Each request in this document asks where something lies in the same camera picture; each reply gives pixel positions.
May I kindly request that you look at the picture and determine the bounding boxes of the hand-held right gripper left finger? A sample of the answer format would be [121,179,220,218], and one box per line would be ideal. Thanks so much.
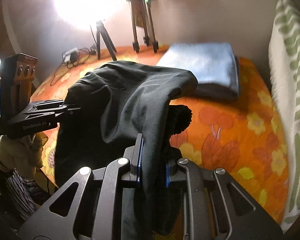
[19,133,143,240]

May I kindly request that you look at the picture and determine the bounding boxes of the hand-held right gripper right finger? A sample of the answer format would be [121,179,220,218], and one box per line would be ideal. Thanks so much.
[165,146,283,240]

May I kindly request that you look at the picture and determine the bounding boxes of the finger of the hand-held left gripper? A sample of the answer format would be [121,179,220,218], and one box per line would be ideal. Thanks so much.
[54,103,82,118]

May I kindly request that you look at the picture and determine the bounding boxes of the black pants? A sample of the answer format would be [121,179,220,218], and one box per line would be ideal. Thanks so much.
[54,60,199,240]

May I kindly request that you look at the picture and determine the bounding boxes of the person's left hand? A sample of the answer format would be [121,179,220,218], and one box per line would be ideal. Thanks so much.
[0,133,49,170]

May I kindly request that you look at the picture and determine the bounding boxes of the striped grey trouser leg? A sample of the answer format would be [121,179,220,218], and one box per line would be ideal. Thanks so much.
[4,167,55,220]

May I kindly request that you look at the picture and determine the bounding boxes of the orange floral bedsheet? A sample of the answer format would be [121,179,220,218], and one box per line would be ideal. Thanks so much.
[30,44,290,227]

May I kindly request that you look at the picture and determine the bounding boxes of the small black tripod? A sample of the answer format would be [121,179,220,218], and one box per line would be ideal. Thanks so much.
[89,19,118,62]

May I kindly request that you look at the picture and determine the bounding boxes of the tall metal tripod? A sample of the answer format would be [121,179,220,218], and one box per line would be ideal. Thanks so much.
[125,0,158,53]

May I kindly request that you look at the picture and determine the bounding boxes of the folded blue towel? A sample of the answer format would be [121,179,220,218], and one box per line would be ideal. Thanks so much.
[156,42,240,102]

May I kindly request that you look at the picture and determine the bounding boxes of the green striped white pillow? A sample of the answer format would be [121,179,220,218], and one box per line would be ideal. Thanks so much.
[268,0,300,120]
[281,114,300,233]

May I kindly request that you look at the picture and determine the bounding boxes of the bright ring light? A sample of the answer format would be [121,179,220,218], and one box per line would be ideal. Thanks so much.
[52,0,127,32]

